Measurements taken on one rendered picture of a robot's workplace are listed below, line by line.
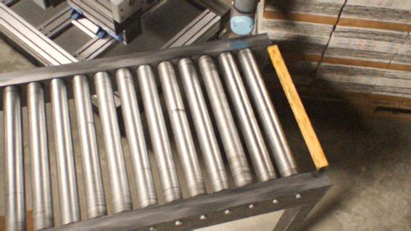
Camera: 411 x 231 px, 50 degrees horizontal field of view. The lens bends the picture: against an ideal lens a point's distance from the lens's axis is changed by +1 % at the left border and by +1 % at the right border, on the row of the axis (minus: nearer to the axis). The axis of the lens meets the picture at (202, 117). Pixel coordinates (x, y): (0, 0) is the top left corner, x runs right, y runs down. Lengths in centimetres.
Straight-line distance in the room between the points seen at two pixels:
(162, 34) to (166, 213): 128
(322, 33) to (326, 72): 26
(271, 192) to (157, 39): 125
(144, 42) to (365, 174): 123
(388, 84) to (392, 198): 52
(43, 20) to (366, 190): 175
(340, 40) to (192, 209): 106
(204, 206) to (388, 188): 127
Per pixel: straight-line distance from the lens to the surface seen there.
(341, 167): 220
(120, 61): 138
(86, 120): 127
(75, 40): 226
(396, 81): 219
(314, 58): 199
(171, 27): 227
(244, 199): 116
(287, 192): 119
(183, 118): 125
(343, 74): 211
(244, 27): 142
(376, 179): 224
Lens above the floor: 187
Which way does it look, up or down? 58 degrees down
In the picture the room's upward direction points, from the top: 6 degrees clockwise
